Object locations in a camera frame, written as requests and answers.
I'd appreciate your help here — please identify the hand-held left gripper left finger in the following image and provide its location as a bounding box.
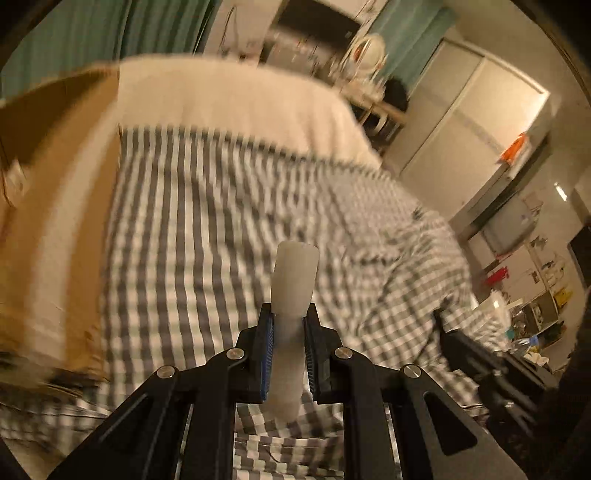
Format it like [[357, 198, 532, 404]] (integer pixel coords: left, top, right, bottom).
[[46, 302, 278, 480]]

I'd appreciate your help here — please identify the brown cardboard box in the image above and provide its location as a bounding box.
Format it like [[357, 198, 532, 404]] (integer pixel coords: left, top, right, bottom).
[[0, 65, 122, 384]]

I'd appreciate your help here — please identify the white plastic tube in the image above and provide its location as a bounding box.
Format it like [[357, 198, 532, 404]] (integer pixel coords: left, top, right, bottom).
[[265, 241, 320, 423]]

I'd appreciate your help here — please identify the white oval vanity mirror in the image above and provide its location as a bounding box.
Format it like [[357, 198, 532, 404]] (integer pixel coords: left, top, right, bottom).
[[344, 33, 386, 77]]

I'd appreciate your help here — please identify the white louvred wardrobe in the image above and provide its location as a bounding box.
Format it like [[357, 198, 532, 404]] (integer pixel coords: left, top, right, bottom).
[[383, 39, 550, 185]]

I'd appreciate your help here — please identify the black television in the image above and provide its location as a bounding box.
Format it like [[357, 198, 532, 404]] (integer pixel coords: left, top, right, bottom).
[[272, 0, 361, 47]]

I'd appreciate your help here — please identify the wooden chair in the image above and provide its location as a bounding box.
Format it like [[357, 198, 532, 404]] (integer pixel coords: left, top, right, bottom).
[[360, 102, 407, 148]]

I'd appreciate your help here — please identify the wide green curtain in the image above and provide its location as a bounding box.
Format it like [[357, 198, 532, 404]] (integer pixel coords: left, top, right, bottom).
[[0, 0, 222, 100]]

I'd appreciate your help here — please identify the white dressing table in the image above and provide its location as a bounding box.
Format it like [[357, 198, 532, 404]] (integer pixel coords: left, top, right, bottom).
[[332, 74, 384, 104]]

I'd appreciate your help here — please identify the cluttered storage shelf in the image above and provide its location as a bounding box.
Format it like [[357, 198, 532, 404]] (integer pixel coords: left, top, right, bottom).
[[503, 286, 573, 361]]

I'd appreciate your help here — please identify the orange hanging bag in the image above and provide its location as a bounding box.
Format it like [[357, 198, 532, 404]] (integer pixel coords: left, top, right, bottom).
[[499, 134, 529, 162]]

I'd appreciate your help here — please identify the white textured blanket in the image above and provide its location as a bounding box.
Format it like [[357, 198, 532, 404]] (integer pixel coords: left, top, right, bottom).
[[115, 54, 384, 167]]

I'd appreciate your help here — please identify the black backpack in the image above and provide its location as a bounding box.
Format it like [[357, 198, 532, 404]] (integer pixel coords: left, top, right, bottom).
[[383, 78, 411, 112]]

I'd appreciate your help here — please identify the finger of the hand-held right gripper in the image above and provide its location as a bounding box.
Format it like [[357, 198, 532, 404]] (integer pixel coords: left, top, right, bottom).
[[434, 308, 504, 374]]

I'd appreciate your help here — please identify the grey mini fridge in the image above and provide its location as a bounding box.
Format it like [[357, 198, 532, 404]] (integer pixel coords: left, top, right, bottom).
[[261, 32, 333, 79]]

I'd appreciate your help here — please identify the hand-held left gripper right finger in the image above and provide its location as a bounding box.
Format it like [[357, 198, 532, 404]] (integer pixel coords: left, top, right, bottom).
[[302, 302, 529, 480]]

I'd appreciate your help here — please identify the narrow green curtain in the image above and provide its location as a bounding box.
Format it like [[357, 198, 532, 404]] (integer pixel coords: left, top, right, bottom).
[[369, 4, 458, 90]]

